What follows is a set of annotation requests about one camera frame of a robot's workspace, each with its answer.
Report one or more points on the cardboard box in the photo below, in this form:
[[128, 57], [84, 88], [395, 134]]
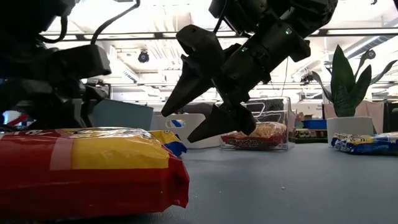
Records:
[[306, 116]]

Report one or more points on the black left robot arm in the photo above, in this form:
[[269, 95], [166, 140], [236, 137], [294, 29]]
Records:
[[25, 15]]

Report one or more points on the clear plastic bin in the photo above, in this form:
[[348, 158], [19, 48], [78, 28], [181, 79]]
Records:
[[290, 130]]

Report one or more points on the snake plant in white pot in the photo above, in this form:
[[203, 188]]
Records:
[[348, 130]]

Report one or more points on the pink cloth screen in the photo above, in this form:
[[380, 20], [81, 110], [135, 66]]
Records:
[[378, 118]]

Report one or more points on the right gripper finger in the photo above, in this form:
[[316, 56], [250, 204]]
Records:
[[199, 62], [230, 121]]

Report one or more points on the black hanging camera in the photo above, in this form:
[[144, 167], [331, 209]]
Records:
[[143, 57], [370, 54]]

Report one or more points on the blue storage bin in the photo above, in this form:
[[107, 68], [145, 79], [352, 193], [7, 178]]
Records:
[[314, 124]]

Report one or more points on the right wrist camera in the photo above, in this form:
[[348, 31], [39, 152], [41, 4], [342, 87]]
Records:
[[242, 12]]

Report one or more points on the red Maruchan ramen pack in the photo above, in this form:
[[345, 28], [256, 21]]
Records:
[[93, 186], [270, 137]]

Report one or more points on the grey-blue plastic bin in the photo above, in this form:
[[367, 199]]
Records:
[[124, 115]]

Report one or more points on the white plastic bin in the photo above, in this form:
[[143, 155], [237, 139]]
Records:
[[196, 119]]

